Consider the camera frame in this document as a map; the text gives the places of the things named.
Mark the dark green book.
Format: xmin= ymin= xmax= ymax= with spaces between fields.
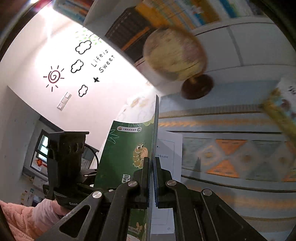
xmin=95 ymin=95 xmax=159 ymax=240

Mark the dark red fairy tale book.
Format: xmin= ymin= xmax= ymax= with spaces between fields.
xmin=151 ymin=130 xmax=183 ymax=235

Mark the white rabbit hill book two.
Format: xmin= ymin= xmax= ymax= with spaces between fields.
xmin=261 ymin=77 xmax=296 ymax=144

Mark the white bookshelf with books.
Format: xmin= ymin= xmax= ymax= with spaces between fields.
xmin=53 ymin=0 xmax=296 ymax=88

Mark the left hand pink sleeve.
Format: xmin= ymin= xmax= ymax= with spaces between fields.
xmin=32 ymin=199 xmax=70 ymax=237

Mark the patterned blue table runner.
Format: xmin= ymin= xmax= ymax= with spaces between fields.
xmin=159 ymin=81 xmax=295 ymax=240

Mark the antique yellow desk globe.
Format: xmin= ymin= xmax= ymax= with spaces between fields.
xmin=143 ymin=27 xmax=214 ymax=99

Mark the black cable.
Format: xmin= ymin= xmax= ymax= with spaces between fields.
xmin=84 ymin=143 xmax=100 ymax=170

